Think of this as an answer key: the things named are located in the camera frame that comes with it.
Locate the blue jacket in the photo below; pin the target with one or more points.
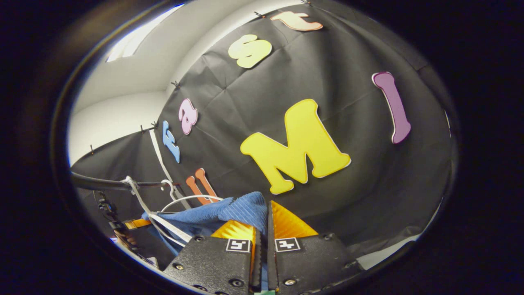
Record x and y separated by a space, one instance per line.
229 211

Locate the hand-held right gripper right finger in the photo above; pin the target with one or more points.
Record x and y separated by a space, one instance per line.
311 262

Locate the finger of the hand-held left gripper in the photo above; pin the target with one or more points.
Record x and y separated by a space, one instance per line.
137 223

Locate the small white clothes hanger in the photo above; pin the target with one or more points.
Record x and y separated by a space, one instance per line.
192 197

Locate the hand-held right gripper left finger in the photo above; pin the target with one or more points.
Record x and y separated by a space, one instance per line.
213 266

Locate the large white clothes hanger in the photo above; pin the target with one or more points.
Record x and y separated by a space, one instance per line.
172 227

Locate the black clothes rail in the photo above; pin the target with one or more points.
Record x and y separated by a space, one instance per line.
98 183

